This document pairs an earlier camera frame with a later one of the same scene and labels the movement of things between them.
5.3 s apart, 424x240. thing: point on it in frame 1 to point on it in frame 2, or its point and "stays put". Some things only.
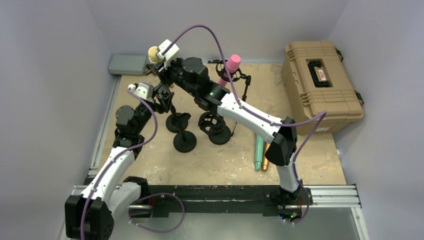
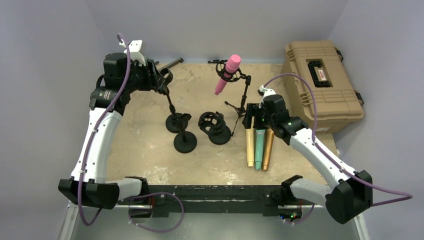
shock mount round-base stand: (213, 124) stays put
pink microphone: (232, 64) stays put
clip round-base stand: (184, 141) stays put
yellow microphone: (153, 57) to (250, 136)
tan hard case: (315, 82) stays put
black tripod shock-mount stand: (221, 68) stays put
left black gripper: (161, 108) to (149, 71)
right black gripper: (164, 76) to (253, 110)
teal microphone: (259, 155) stays put
